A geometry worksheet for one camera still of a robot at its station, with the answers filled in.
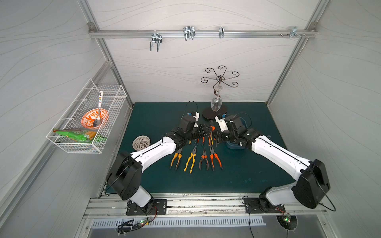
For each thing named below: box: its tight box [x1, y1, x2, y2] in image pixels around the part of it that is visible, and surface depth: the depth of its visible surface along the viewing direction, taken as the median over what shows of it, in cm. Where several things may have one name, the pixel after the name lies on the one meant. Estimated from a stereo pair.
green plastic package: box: [53, 128, 107, 143], surface depth 56 cm
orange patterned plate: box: [80, 108, 110, 130], surface depth 68 cm
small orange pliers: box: [209, 145, 224, 172], surface depth 92 cm
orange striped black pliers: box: [198, 146, 210, 171], surface depth 91 cm
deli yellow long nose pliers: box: [183, 145, 197, 174], surface depth 92 cm
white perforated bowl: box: [131, 135, 151, 152], surface depth 97 cm
